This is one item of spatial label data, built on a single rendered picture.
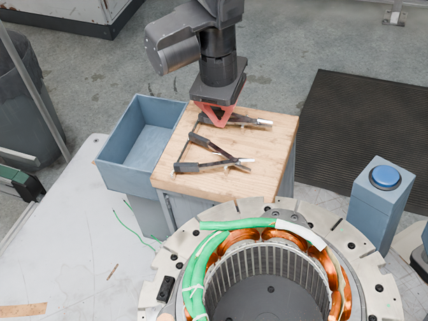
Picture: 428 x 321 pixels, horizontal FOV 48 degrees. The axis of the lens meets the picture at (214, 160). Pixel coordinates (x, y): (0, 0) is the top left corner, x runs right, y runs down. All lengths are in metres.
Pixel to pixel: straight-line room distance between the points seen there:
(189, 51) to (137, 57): 2.15
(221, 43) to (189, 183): 0.22
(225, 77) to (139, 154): 0.28
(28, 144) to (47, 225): 1.12
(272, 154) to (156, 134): 0.27
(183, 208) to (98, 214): 0.33
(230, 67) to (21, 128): 1.55
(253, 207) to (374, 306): 0.20
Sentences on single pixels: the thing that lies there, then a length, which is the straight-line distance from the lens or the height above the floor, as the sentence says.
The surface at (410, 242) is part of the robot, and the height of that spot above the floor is 0.26.
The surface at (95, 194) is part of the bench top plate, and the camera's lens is 1.15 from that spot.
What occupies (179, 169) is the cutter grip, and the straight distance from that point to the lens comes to 0.74.
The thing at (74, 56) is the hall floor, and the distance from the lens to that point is 2.94.
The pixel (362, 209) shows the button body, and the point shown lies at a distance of 0.83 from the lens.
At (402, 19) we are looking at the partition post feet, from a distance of 2.96.
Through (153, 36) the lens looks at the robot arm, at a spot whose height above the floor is 1.30.
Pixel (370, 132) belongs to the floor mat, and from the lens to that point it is 2.27.
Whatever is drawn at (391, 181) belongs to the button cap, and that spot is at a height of 1.04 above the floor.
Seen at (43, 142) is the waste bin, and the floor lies 0.15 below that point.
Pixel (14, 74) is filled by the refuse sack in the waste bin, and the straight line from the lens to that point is 2.00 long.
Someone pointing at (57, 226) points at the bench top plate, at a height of 0.78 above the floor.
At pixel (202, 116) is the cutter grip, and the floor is 1.09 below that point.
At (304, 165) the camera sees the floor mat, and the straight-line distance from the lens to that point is 2.11.
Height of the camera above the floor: 1.66
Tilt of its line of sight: 50 degrees down
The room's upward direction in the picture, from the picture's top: 9 degrees counter-clockwise
